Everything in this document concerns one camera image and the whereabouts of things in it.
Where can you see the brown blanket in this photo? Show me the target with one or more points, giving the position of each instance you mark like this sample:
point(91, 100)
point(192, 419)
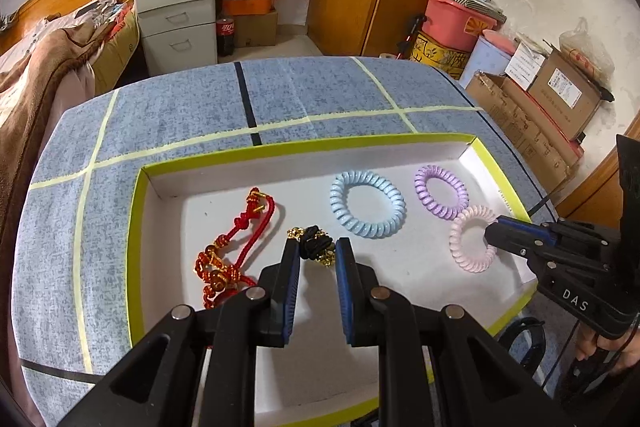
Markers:
point(30, 72)

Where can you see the light blue round container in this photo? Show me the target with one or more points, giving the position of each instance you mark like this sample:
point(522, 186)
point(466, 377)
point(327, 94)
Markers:
point(487, 57)

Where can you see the person's right hand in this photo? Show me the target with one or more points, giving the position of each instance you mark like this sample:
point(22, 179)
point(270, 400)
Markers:
point(587, 347)

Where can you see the white tray with green rim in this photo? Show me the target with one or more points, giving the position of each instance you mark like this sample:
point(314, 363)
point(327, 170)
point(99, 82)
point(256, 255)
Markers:
point(410, 277)

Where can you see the yellow patterned tin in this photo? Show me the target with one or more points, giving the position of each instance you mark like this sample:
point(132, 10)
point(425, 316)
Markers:
point(437, 54)

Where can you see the white cardboard boxes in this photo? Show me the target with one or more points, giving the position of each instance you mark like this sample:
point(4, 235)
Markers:
point(525, 64)

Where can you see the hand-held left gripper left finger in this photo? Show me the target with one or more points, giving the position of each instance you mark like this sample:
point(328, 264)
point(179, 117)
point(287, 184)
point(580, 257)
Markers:
point(292, 287)

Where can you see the olive bed mattress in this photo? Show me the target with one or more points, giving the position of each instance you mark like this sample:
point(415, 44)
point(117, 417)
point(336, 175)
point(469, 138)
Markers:
point(117, 57)

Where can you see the patterned bedding pile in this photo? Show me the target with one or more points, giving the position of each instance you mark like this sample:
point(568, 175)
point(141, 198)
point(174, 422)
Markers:
point(105, 14)

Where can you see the small brown cardboard box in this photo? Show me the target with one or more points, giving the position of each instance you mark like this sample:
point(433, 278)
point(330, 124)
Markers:
point(255, 29)

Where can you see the pink plastic bucket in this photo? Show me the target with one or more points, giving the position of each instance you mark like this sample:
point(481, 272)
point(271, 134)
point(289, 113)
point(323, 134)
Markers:
point(450, 22)

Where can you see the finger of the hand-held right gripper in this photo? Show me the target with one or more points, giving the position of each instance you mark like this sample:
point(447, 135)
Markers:
point(525, 227)
point(510, 241)

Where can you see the black fabric band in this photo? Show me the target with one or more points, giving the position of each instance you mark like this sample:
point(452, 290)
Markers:
point(537, 337)

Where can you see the clear plastic bag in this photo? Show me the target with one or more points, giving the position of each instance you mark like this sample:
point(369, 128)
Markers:
point(587, 49)

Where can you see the labelled brown cardboard box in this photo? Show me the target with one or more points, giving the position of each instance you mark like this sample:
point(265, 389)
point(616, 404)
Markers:
point(565, 97)

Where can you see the grey drawer cabinet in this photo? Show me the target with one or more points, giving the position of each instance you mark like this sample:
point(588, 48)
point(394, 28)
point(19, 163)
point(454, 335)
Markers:
point(175, 17)

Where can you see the wooden door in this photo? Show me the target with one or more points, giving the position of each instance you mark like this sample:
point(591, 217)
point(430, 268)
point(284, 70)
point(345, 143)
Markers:
point(595, 197)

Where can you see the orange box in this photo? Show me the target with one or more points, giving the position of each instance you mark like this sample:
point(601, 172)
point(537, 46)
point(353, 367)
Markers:
point(247, 7)

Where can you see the red and black pole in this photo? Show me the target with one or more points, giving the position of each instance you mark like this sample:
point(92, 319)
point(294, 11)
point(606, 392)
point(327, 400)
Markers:
point(410, 37)

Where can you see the cola bottle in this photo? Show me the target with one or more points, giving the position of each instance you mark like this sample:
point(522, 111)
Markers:
point(225, 37)

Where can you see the large open cardboard carton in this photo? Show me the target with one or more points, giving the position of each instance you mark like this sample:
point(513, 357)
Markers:
point(525, 127)

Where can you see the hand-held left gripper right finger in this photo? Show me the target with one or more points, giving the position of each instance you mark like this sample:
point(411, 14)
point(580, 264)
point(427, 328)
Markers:
point(345, 292)

